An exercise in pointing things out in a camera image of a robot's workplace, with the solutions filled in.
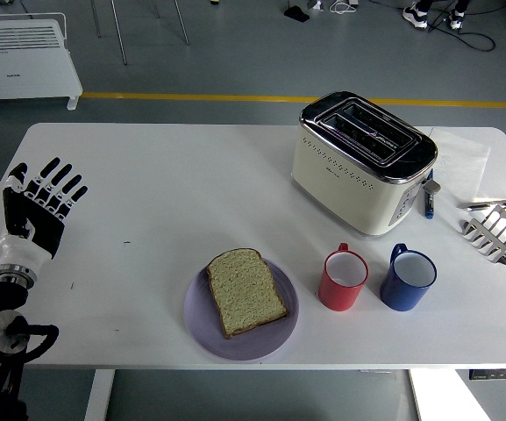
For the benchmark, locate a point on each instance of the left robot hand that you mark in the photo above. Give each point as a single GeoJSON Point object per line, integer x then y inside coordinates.
{"type": "Point", "coordinates": [42, 228]}

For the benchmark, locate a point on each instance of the bread slice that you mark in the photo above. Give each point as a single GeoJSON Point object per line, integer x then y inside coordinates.
{"type": "Point", "coordinates": [246, 291]}

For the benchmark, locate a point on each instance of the purple plastic plate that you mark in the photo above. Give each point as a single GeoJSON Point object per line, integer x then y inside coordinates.
{"type": "Point", "coordinates": [257, 344]}

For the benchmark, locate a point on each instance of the white panel heater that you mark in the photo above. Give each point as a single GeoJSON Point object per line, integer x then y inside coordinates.
{"type": "Point", "coordinates": [24, 70]}

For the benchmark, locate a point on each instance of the white table leg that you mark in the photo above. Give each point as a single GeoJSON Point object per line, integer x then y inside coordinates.
{"type": "Point", "coordinates": [99, 394]}

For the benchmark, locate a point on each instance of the metal chair leg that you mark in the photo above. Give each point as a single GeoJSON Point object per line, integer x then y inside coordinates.
{"type": "Point", "coordinates": [119, 30]}
{"type": "Point", "coordinates": [96, 17]}
{"type": "Point", "coordinates": [182, 22]}

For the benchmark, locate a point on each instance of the red enamel mug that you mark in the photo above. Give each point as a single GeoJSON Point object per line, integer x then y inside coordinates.
{"type": "Point", "coordinates": [338, 296]}

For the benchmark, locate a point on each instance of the cream chrome toaster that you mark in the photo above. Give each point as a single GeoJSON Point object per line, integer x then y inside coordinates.
{"type": "Point", "coordinates": [344, 184]}

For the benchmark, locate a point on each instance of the black floor pedal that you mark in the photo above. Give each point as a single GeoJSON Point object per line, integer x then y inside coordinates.
{"type": "Point", "coordinates": [297, 14]}

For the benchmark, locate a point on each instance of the blue enamel mug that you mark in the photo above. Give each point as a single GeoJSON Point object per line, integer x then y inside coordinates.
{"type": "Point", "coordinates": [399, 296]}

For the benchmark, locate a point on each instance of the blue marker pen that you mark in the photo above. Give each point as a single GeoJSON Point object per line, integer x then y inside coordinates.
{"type": "Point", "coordinates": [429, 206]}

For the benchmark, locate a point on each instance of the white paper sheet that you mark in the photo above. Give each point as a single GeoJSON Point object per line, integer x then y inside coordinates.
{"type": "Point", "coordinates": [463, 162]}

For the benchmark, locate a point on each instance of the person's white black shoe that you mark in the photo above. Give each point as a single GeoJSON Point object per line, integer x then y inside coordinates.
{"type": "Point", "coordinates": [456, 19]}
{"type": "Point", "coordinates": [414, 17]}

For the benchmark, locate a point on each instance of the black silver pen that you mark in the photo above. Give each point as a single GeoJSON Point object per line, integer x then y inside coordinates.
{"type": "Point", "coordinates": [489, 205]}

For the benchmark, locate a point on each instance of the metal toast rack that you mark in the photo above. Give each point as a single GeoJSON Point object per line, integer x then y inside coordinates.
{"type": "Point", "coordinates": [498, 239]}

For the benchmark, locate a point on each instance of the black table control panel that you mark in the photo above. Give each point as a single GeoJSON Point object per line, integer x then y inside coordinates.
{"type": "Point", "coordinates": [498, 375]}

